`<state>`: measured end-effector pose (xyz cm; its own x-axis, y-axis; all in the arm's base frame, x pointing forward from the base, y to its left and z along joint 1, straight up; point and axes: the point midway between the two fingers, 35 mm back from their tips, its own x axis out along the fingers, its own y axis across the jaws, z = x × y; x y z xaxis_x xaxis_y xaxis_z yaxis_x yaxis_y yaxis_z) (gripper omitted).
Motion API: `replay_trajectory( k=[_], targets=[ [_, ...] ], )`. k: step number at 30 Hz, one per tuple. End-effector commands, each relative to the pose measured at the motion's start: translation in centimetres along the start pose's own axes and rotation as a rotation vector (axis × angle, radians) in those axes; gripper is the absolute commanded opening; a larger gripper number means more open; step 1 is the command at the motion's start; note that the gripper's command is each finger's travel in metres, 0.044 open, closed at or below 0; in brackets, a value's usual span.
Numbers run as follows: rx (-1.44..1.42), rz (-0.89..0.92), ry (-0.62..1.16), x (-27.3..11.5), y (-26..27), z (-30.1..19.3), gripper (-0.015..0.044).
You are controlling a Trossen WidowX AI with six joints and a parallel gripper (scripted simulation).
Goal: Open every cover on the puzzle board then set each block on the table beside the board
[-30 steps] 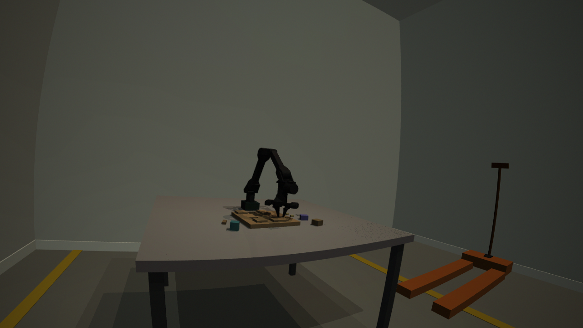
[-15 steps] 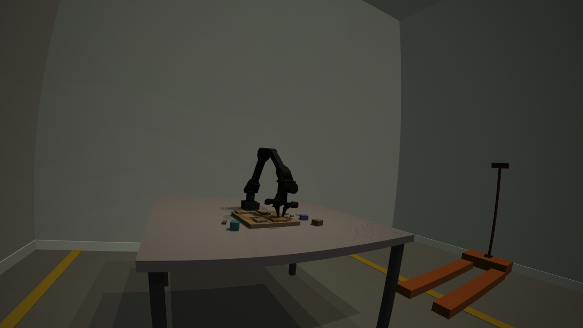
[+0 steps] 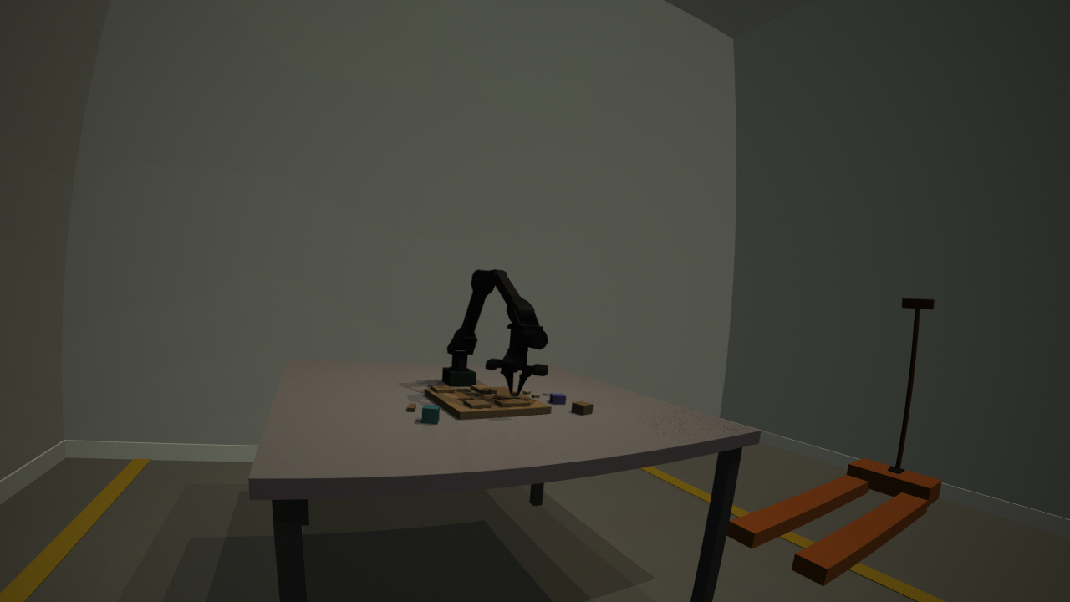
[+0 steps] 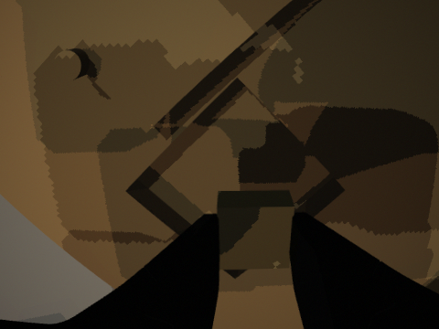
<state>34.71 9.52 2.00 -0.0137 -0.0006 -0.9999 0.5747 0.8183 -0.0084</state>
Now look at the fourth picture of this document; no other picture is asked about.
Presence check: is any dark olive cube block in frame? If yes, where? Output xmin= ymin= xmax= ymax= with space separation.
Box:
xmin=217 ymin=190 xmax=295 ymax=270

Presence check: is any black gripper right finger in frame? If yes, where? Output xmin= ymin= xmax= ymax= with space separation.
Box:
xmin=289 ymin=212 xmax=439 ymax=329

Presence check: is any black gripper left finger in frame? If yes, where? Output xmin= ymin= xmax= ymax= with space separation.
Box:
xmin=0 ymin=213 xmax=220 ymax=329

